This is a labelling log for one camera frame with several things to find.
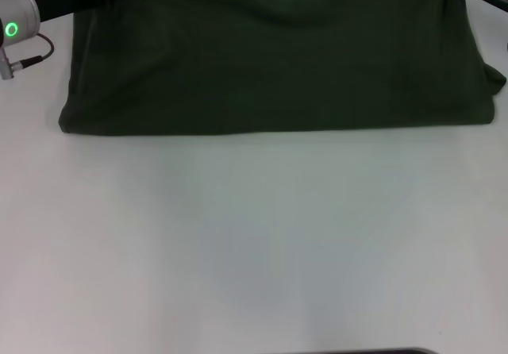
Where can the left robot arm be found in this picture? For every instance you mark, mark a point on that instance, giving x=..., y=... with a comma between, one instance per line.
x=18, y=12

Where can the dark green FREE t-shirt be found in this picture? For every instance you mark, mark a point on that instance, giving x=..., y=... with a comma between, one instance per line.
x=278, y=60

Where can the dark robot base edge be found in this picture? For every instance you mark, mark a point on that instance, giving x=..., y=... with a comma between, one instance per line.
x=349, y=351

